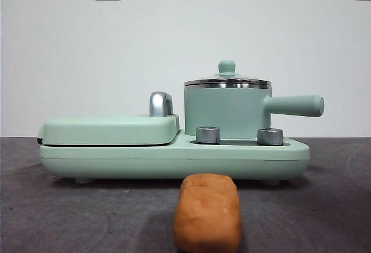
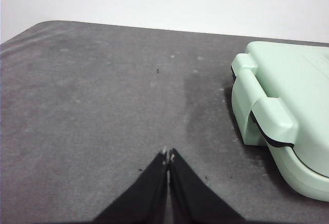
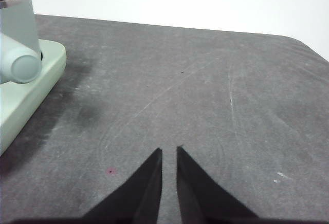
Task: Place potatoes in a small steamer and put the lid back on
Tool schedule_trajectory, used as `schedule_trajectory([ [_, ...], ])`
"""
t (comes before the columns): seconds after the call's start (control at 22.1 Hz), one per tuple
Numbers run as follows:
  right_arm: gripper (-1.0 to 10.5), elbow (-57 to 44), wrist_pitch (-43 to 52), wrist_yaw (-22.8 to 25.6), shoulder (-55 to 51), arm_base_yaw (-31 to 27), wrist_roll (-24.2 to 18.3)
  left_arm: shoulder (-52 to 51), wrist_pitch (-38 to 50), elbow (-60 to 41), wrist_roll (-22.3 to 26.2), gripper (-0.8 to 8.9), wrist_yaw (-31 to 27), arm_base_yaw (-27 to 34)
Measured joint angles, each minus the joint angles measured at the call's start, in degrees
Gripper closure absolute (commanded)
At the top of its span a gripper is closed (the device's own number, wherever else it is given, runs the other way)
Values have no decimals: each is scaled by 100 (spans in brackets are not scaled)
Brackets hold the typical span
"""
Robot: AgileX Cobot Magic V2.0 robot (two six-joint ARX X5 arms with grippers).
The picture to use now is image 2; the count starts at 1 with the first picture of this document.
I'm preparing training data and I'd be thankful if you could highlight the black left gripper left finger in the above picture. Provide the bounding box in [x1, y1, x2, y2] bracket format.
[93, 148, 168, 224]

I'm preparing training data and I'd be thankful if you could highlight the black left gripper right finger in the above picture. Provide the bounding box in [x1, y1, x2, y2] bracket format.
[168, 147, 245, 224]

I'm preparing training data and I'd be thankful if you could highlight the pale green griddle lid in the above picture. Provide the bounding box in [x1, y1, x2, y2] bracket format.
[230, 40, 329, 149]

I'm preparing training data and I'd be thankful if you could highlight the pale green breakfast machine base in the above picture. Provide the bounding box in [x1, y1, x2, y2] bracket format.
[230, 71, 329, 202]

